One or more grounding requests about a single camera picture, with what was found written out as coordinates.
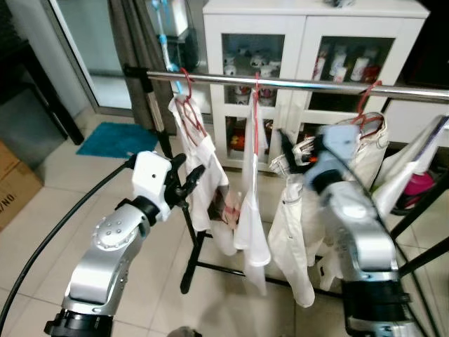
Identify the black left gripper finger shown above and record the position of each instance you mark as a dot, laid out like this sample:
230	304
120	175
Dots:
193	176
188	199

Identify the glass sliding door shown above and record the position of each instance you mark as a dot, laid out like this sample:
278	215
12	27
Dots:
84	42

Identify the white glass door cabinet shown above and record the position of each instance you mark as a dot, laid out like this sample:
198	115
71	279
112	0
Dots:
302	28

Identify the brown cardboard box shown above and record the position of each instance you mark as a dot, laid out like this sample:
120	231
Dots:
17	186

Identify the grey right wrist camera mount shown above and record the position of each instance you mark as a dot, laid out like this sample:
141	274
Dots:
337	147

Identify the red plastic hanger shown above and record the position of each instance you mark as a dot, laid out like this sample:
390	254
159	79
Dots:
366	95
188	112
256	119

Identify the teal floor mat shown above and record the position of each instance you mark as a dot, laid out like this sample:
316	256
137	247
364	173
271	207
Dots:
116	139

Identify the dark grey curtain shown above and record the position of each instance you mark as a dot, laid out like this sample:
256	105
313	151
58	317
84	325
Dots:
133	35

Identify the black cupboard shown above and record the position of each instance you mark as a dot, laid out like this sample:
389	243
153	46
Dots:
431	35

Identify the white shirt with print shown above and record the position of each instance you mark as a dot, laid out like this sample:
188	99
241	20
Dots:
207	168

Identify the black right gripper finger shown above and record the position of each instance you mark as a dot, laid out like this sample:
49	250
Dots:
287	144

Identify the grey robot leg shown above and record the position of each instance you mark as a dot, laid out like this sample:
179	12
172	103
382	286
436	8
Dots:
184	333

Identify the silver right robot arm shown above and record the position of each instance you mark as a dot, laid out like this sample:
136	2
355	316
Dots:
365	239

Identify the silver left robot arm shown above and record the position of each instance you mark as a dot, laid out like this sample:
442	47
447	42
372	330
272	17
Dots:
105	260

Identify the light blue plastic pole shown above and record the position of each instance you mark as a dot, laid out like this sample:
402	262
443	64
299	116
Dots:
163	38

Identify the metal clothes rack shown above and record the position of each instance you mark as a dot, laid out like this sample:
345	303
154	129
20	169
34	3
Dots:
316	84

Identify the pink plastic basin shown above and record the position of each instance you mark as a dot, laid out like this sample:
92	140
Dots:
417	186

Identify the purple plastic hanger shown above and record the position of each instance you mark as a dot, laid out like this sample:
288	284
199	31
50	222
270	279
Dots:
431	140

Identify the cream jacket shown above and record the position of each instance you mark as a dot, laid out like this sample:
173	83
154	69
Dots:
368	158

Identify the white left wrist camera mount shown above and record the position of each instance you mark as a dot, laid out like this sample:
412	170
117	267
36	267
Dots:
151	179

